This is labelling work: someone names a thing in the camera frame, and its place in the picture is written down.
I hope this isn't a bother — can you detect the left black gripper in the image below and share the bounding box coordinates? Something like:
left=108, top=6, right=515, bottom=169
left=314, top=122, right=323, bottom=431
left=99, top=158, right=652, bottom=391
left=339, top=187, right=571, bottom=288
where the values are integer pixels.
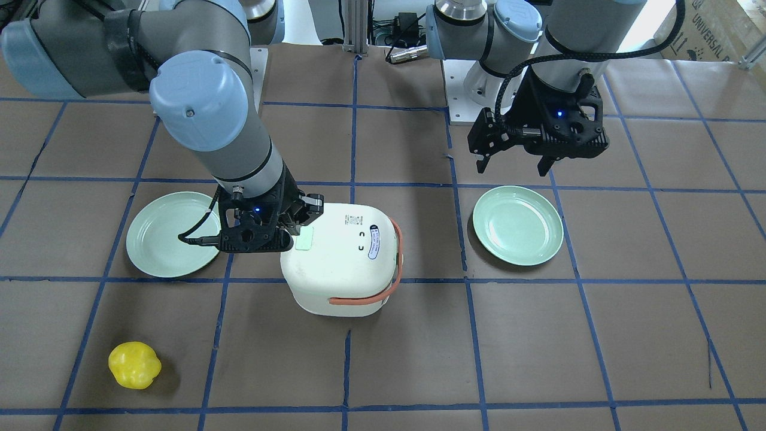
left=467, top=70, right=610, bottom=177

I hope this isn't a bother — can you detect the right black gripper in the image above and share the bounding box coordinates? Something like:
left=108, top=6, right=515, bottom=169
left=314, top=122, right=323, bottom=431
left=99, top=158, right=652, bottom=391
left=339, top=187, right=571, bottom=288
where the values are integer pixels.
left=217, top=165, right=325, bottom=254

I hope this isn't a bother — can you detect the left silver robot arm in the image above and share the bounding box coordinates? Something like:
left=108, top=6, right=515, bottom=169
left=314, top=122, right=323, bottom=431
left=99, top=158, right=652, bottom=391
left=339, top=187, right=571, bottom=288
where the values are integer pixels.
left=424, top=1, right=645, bottom=177

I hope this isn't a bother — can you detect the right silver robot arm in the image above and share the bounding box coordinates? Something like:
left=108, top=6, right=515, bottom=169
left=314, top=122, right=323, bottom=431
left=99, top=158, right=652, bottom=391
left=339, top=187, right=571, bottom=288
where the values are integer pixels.
left=2, top=1, right=324, bottom=253

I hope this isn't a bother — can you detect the green plate far from toy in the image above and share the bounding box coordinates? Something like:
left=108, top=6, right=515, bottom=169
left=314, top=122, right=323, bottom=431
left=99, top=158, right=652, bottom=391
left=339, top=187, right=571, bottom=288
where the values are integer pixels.
left=472, top=186, right=564, bottom=266

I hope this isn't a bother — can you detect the green plate near yellow toy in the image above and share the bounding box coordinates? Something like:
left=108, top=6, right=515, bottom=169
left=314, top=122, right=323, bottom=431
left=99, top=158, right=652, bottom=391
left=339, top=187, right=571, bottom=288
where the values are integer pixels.
left=126, top=192, right=220, bottom=278

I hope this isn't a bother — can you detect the black power adapter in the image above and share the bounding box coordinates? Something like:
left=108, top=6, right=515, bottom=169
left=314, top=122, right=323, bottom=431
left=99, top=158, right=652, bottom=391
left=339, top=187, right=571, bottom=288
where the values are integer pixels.
left=392, top=12, right=419, bottom=38

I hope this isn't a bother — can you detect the cardboard box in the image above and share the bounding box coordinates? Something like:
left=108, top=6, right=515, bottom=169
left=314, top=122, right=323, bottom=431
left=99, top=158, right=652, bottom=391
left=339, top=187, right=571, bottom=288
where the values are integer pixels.
left=660, top=1, right=765, bottom=61

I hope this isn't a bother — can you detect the yellow toy pepper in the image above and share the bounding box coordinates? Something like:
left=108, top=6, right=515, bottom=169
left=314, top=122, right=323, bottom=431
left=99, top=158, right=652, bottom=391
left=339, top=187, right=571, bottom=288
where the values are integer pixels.
left=108, top=341, right=162, bottom=390

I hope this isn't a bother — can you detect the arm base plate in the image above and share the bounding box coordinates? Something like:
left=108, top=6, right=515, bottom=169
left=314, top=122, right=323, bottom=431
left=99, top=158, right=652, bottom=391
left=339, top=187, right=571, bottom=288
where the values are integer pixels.
left=250, top=47, right=269, bottom=110
left=442, top=59, right=504, bottom=126

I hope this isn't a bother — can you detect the white rice cooker orange handle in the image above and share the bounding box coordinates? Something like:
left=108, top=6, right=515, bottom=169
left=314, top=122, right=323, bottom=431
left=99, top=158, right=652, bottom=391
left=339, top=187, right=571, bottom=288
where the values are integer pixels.
left=280, top=203, right=404, bottom=317

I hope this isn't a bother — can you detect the aluminium frame post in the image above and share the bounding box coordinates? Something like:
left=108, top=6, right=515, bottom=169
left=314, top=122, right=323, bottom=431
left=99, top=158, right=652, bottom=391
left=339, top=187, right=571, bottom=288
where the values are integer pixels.
left=341, top=1, right=372, bottom=57

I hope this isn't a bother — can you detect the black braided cable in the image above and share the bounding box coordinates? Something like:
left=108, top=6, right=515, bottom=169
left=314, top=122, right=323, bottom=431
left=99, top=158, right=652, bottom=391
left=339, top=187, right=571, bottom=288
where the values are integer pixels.
left=494, top=0, right=686, bottom=135

